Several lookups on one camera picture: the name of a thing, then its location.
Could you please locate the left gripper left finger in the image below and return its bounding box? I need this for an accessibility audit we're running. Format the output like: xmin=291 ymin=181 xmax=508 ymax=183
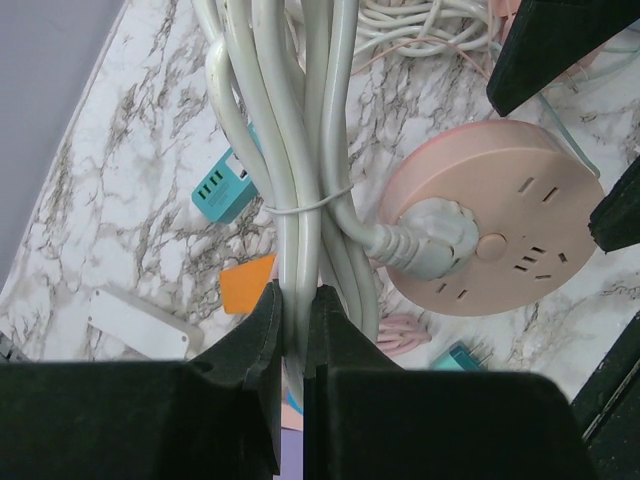
xmin=1 ymin=283 xmax=283 ymax=479

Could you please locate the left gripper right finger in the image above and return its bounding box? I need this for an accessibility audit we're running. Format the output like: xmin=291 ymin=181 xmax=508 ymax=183
xmin=303 ymin=286 xmax=596 ymax=479

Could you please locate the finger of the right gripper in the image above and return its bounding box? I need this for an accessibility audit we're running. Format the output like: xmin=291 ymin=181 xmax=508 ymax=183
xmin=486 ymin=0 xmax=639 ymax=117
xmin=589 ymin=157 xmax=640 ymax=253

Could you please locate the purple power strip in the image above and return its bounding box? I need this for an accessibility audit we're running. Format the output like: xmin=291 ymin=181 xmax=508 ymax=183
xmin=275 ymin=429 xmax=304 ymax=480

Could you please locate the teal small plug adapter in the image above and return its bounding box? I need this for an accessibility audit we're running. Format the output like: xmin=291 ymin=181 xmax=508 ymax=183
xmin=429 ymin=341 xmax=493 ymax=371

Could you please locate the white cable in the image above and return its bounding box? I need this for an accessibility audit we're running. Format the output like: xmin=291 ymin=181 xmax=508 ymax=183
xmin=351 ymin=0 xmax=501 ymax=61
xmin=191 ymin=0 xmax=482 ymax=396

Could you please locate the white power strip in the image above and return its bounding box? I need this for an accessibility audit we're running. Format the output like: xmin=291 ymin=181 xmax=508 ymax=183
xmin=88 ymin=287 xmax=204 ymax=360

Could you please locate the pink long power strip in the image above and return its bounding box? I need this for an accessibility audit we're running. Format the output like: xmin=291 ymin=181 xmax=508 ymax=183
xmin=281 ymin=386 xmax=304 ymax=432

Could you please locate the pink round socket base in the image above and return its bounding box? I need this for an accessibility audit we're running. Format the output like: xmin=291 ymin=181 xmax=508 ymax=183
xmin=379 ymin=120 xmax=604 ymax=316

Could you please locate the orange white cube socket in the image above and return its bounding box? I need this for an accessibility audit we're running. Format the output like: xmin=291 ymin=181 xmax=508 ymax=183
xmin=219 ymin=254 xmax=276 ymax=314

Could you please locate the pink coiled cable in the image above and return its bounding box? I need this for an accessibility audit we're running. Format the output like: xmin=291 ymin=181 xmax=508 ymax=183
xmin=374 ymin=312 xmax=433 ymax=357

